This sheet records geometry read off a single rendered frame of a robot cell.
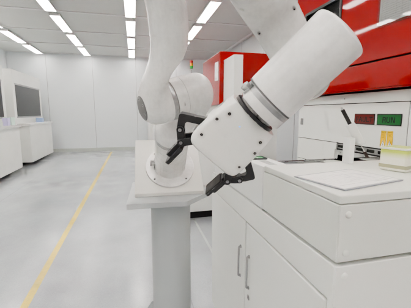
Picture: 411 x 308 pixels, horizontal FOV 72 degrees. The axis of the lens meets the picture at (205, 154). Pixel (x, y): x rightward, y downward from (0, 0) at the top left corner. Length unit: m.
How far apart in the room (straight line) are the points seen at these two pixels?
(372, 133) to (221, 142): 1.08
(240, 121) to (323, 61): 0.14
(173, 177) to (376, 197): 0.69
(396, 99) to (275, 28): 0.92
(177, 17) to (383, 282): 0.75
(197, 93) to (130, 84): 8.15
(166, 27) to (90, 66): 8.38
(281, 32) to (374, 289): 0.57
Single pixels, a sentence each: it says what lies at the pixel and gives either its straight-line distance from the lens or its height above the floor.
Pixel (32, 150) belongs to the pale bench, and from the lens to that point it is 7.11.
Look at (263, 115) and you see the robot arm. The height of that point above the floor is 1.13.
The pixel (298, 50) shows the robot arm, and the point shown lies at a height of 1.21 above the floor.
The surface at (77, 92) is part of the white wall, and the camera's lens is 9.07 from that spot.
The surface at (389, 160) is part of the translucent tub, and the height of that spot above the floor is 1.00.
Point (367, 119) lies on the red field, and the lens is 1.47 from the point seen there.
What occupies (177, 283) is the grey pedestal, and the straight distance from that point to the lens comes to 1.25.
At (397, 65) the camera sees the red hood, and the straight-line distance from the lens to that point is 1.33.
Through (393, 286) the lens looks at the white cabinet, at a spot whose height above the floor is 0.75.
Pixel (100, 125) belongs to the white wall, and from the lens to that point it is 8.98.
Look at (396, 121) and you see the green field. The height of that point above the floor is 1.09.
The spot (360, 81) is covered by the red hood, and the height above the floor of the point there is 1.26.
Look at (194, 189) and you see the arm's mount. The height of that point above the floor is 0.84.
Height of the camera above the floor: 1.13
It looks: 8 degrees down
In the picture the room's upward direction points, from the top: straight up
